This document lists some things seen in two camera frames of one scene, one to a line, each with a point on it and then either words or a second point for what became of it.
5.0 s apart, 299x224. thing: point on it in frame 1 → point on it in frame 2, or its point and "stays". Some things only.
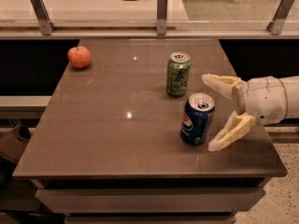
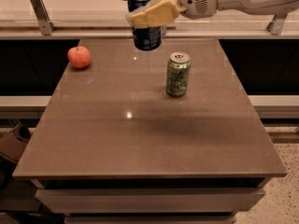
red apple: [78, 56] stays
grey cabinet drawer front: [102, 201] stays
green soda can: [177, 74] stays
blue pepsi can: [198, 115] → [145, 38]
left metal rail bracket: [47, 26] stays
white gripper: [263, 99] → [196, 0]
